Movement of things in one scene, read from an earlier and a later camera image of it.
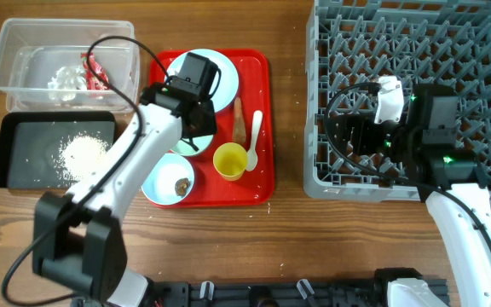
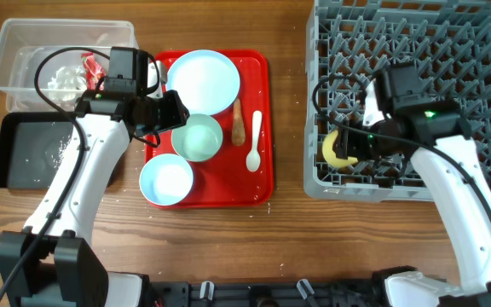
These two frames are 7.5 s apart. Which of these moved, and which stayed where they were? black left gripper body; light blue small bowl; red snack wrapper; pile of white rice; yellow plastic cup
Moved: black left gripper body; yellow plastic cup
Stayed: pile of white rice; light blue small bowl; red snack wrapper
